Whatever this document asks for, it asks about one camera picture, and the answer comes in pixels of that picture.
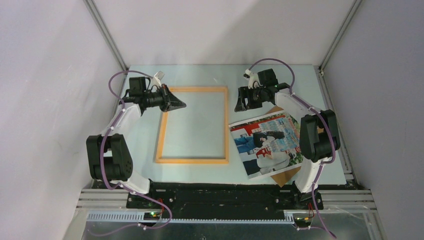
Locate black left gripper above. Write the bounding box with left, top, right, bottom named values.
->
left=143, top=84, right=187, bottom=113

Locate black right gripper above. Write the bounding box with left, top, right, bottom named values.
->
left=234, top=85, right=266, bottom=112

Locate orange wooden picture frame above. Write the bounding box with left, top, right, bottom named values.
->
left=154, top=86, right=230, bottom=165

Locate colourful printed photo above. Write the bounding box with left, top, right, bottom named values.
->
left=229, top=110, right=304, bottom=180

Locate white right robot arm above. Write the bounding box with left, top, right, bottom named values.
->
left=234, top=69, right=340, bottom=209

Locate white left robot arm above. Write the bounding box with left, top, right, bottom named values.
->
left=86, top=72, right=187, bottom=208

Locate brown cardboard backing board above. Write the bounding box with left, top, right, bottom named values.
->
left=267, top=106, right=324, bottom=187

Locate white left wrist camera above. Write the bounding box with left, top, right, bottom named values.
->
left=151, top=71, right=165, bottom=89

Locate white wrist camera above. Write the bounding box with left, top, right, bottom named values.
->
left=243, top=69, right=261, bottom=89
left=151, top=71, right=165, bottom=89

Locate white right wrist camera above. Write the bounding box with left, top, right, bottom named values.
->
left=243, top=69, right=261, bottom=89

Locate grey slotted cable duct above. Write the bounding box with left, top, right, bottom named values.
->
left=86, top=211, right=295, bottom=224

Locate aluminium front rail frame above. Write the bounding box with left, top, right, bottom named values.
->
left=64, top=182, right=387, bottom=240

